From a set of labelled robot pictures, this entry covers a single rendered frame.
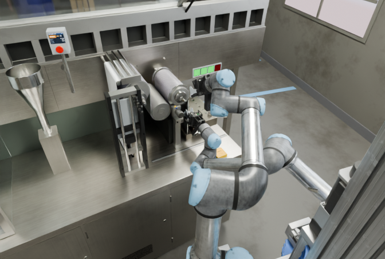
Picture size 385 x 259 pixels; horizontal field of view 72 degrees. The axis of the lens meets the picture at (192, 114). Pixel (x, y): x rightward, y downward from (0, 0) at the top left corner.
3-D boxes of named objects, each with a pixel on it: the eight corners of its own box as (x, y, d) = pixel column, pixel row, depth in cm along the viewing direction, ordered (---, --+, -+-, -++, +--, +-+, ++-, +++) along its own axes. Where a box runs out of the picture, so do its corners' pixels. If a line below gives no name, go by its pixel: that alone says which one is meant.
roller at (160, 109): (152, 122, 156) (151, 106, 149) (138, 101, 174) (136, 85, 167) (171, 117, 161) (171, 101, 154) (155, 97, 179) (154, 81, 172)
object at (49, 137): (50, 180, 147) (10, 92, 113) (47, 163, 157) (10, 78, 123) (76, 171, 153) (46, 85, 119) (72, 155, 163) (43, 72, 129)
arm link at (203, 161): (281, 185, 114) (193, 179, 145) (287, 168, 122) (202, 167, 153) (273, 164, 110) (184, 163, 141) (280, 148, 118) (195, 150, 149)
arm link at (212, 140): (209, 152, 145) (211, 141, 139) (200, 140, 152) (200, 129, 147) (222, 148, 148) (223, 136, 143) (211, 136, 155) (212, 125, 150)
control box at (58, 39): (52, 57, 111) (44, 32, 105) (54, 50, 116) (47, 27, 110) (70, 55, 112) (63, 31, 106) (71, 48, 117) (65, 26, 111)
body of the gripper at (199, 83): (204, 78, 134) (215, 72, 123) (209, 94, 134) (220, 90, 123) (191, 81, 131) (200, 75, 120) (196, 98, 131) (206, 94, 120)
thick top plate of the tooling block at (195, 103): (196, 131, 173) (196, 124, 170) (170, 101, 201) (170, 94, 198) (216, 124, 180) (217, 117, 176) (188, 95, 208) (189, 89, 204)
